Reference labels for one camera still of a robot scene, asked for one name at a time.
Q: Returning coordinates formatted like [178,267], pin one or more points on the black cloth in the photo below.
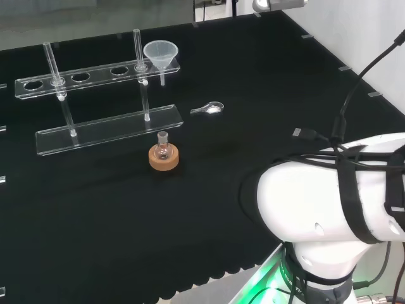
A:
[221,190]

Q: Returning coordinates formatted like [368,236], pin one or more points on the black plug with silver tip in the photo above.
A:
[308,133]

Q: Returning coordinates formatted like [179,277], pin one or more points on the clear acrylic funnel stand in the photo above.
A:
[104,134]

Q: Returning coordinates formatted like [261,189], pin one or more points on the small round-bottom glass flask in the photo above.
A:
[163,150]

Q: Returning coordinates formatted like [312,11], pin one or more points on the silver grey device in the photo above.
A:
[281,3]

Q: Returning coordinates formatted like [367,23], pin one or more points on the translucent plastic funnel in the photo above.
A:
[159,54]

